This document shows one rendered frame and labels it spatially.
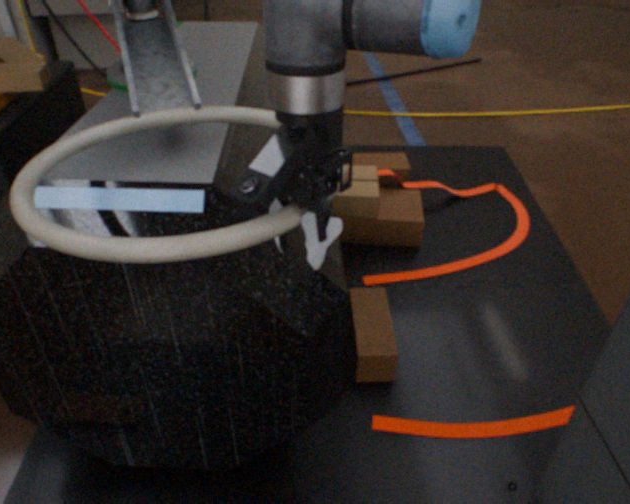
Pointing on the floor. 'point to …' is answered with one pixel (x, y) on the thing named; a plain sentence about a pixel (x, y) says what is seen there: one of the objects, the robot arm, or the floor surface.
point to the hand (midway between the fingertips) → (295, 255)
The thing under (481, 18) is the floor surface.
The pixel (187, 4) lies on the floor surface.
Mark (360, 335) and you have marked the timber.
